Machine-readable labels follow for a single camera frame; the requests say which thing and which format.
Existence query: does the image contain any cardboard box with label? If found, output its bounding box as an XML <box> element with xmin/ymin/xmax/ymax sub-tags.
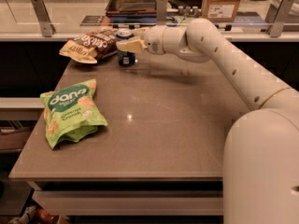
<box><xmin>201</xmin><ymin>0</ymin><xmax>240</xmax><ymax>22</ymax></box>

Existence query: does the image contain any white table drawer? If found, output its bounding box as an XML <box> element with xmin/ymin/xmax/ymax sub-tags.
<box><xmin>33</xmin><ymin>191</ymin><xmax>224</xmax><ymax>216</ymax></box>

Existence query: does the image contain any orange framed tablet display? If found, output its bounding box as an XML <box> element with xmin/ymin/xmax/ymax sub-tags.
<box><xmin>106</xmin><ymin>0</ymin><xmax>156</xmax><ymax>16</ymax></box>

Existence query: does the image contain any green dang chip bag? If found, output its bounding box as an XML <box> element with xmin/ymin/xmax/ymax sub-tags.
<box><xmin>40</xmin><ymin>79</ymin><xmax>107</xmax><ymax>149</ymax></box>

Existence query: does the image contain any brown chip bag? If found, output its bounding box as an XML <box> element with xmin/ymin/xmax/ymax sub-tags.
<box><xmin>59</xmin><ymin>28</ymin><xmax>117</xmax><ymax>64</ymax></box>

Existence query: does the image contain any metal glass bracket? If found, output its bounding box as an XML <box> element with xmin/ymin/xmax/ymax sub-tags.
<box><xmin>30</xmin><ymin>0</ymin><xmax>56</xmax><ymax>37</ymax></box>
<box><xmin>156</xmin><ymin>0</ymin><xmax>167</xmax><ymax>25</ymax></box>
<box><xmin>265</xmin><ymin>0</ymin><xmax>295</xmax><ymax>38</ymax></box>

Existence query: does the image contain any blue pepsi can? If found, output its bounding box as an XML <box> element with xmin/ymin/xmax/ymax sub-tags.
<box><xmin>115</xmin><ymin>28</ymin><xmax>136</xmax><ymax>68</ymax></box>

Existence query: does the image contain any left metal glass bracket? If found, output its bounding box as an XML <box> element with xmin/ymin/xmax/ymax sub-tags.
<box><xmin>30</xmin><ymin>0</ymin><xmax>56</xmax><ymax>37</ymax></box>

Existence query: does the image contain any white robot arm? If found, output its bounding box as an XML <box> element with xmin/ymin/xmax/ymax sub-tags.
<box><xmin>117</xmin><ymin>19</ymin><xmax>299</xmax><ymax>224</ymax></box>

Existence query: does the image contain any middle metal glass bracket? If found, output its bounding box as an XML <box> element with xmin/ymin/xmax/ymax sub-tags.
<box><xmin>156</xmin><ymin>0</ymin><xmax>167</xmax><ymax>25</ymax></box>

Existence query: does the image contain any right metal glass bracket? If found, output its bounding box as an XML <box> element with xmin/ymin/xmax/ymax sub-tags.
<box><xmin>265</xmin><ymin>0</ymin><xmax>295</xmax><ymax>38</ymax></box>

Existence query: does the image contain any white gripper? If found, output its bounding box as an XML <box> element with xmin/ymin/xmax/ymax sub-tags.
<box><xmin>116</xmin><ymin>25</ymin><xmax>166</xmax><ymax>55</ymax></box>

